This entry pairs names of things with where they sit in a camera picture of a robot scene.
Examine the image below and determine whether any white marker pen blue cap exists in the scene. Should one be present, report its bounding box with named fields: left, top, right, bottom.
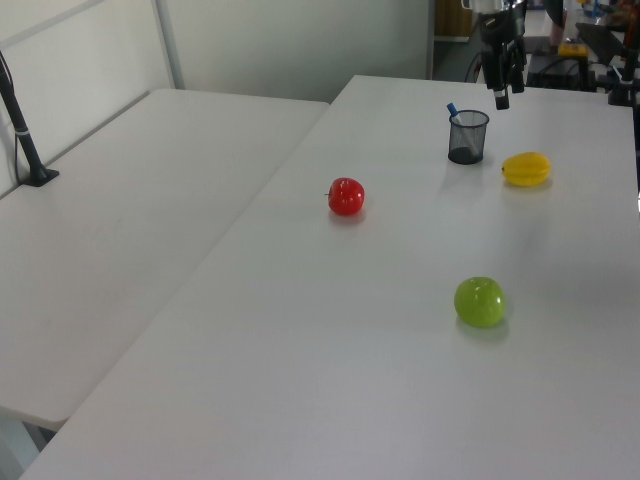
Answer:
left=445, top=102, right=476, bottom=157

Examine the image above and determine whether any black clamp stand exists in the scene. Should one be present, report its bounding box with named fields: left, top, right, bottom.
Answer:
left=606, top=29, right=640, bottom=107

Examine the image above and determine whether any white side table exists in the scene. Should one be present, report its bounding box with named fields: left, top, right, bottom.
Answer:
left=0, top=88, right=331, bottom=431

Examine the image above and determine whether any red apple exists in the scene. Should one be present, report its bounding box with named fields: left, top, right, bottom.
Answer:
left=324, top=176, right=366, bottom=217

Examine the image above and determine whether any black camera pole with base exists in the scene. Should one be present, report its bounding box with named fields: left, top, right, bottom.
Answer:
left=0, top=49, right=61, bottom=188

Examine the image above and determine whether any black mesh pen cup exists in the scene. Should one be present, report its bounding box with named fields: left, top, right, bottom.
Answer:
left=447, top=109, right=491, bottom=165

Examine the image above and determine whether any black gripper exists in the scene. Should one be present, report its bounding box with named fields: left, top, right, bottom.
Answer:
left=477, top=8, right=527, bottom=111

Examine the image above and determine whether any green apple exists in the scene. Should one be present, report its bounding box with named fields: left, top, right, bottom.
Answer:
left=453, top=276, right=508, bottom=330

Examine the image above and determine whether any yellow starfruit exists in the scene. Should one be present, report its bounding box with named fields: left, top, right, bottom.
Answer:
left=501, top=151, right=552, bottom=189

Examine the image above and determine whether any black slanted panel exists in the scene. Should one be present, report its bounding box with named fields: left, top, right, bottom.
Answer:
left=574, top=21, right=632, bottom=67

